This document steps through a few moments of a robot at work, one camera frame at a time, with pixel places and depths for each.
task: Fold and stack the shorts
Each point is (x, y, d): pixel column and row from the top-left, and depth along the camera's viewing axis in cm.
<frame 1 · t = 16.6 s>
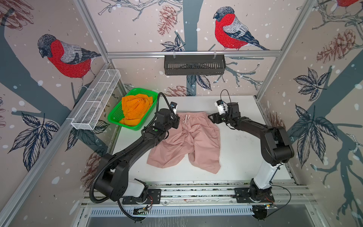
left hand: (176, 114, 84), fingers closed
right hand: (211, 116, 97), fingers open
pink shorts: (196, 135, 94), point 6 cm above the table
green plastic basket: (144, 118, 98), point 9 cm above the table
orange shorts: (133, 107, 109), point 6 cm above the table

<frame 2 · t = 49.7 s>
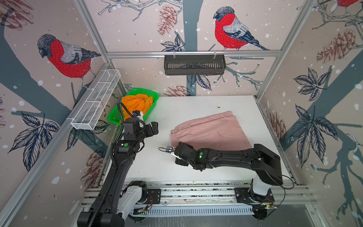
left hand: (149, 124, 77), fingers open
right hand: (178, 152, 82), fingers open
pink shorts: (219, 131, 100), point 2 cm above the table
the other named things where they were.

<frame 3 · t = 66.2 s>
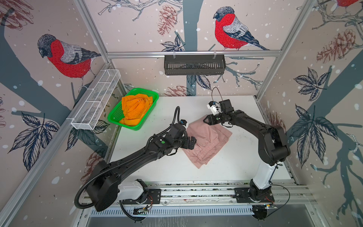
left hand: (190, 140, 78), fingers open
right hand: (205, 121, 94), fingers open
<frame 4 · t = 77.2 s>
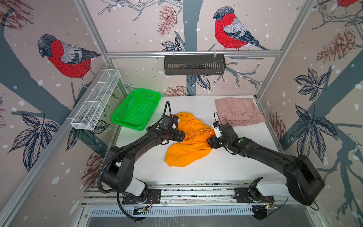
left hand: (179, 134, 87), fingers open
right hand: (210, 139, 87), fingers open
pink shorts: (238, 111, 109), point 4 cm above the table
green plastic basket: (137, 109, 117), on the table
orange shorts: (195, 145, 88), point 6 cm above the table

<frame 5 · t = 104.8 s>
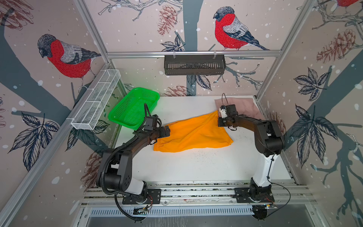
left hand: (163, 130, 91), fingers open
right hand: (219, 122, 103), fingers closed
orange shorts: (203, 132, 101), on the table
the other named things where they were.

